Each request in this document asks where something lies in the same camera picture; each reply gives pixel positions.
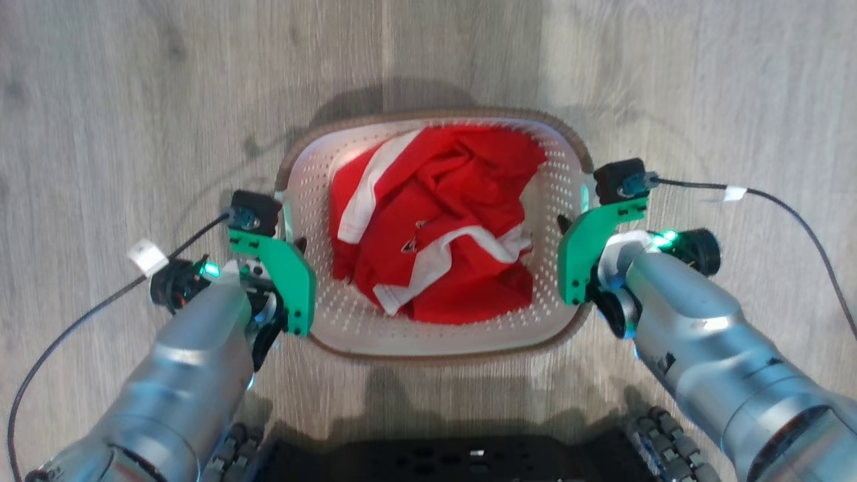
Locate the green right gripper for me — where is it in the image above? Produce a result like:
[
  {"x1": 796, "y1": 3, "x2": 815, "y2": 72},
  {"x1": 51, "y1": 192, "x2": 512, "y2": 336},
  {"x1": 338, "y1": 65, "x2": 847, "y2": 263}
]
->
[{"x1": 557, "y1": 196, "x2": 649, "y2": 307}]

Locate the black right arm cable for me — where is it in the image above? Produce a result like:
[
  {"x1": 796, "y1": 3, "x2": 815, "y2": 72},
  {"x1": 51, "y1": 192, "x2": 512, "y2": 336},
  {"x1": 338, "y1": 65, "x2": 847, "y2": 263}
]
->
[{"x1": 651, "y1": 175, "x2": 857, "y2": 341}]

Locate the white tag on left cable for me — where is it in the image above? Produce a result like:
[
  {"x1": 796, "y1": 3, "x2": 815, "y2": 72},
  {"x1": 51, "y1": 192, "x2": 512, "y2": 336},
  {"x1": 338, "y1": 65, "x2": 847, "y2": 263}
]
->
[{"x1": 127, "y1": 239, "x2": 169, "y2": 278}]

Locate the black right omni wheel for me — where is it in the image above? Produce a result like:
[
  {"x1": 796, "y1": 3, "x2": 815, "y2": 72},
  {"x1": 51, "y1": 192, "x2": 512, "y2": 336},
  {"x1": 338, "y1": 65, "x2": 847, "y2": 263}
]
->
[{"x1": 623, "y1": 400, "x2": 722, "y2": 482}]

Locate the black left omni wheel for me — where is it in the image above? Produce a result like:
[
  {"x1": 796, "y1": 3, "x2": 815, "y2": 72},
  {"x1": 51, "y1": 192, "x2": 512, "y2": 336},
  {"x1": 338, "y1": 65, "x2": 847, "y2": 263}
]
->
[{"x1": 202, "y1": 422, "x2": 265, "y2": 482}]

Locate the white perforated laundry basket brown rim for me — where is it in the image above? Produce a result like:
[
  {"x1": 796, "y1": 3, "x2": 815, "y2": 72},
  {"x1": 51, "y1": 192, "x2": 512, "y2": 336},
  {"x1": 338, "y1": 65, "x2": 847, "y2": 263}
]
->
[{"x1": 275, "y1": 108, "x2": 595, "y2": 364}]

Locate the red and white garment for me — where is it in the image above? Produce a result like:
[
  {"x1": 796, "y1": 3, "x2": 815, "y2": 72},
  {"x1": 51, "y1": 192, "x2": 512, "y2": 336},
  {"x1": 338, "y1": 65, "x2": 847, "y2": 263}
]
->
[{"x1": 327, "y1": 125, "x2": 548, "y2": 325}]

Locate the black omni wheel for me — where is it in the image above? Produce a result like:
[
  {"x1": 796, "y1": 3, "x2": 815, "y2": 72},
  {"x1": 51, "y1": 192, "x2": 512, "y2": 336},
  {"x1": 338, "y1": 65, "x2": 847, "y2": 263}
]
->
[
  {"x1": 202, "y1": 422, "x2": 265, "y2": 482},
  {"x1": 623, "y1": 400, "x2": 722, "y2": 482}
]

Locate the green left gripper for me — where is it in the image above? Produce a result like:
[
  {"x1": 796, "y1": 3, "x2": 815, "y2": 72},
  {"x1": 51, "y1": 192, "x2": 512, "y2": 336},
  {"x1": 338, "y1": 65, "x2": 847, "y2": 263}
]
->
[{"x1": 228, "y1": 228, "x2": 317, "y2": 337}]

